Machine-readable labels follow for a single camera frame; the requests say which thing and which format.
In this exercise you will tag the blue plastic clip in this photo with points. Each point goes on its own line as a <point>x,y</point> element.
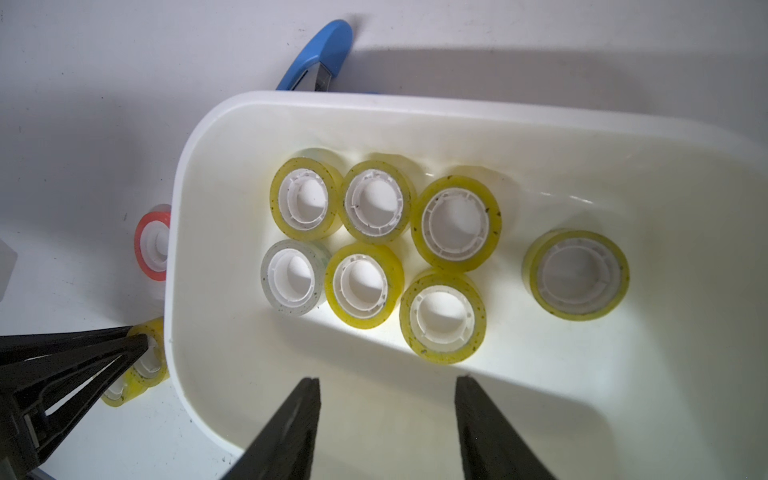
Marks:
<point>321,60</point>

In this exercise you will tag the clear white core tape roll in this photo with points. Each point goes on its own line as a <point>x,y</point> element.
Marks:
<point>292,276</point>

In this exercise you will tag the yellow core tape roll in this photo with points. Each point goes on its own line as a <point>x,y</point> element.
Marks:
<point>363,284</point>
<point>456,223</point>
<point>377,197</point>
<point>442,317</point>
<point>305,199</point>
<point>148,371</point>

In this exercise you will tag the red core tape roll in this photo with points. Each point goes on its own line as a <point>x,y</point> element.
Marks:
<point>151,242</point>

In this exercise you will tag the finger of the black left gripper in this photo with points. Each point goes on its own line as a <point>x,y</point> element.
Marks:
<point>50,394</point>
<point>19,348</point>

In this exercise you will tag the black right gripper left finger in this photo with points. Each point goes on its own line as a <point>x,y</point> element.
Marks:
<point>284,448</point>

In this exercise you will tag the white storage box tray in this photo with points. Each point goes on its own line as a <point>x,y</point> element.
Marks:
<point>672,384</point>

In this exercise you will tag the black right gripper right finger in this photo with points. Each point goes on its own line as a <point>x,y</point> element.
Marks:
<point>490,447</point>

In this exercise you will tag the yellow core transparent tape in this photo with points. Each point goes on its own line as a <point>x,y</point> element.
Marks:
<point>576,275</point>

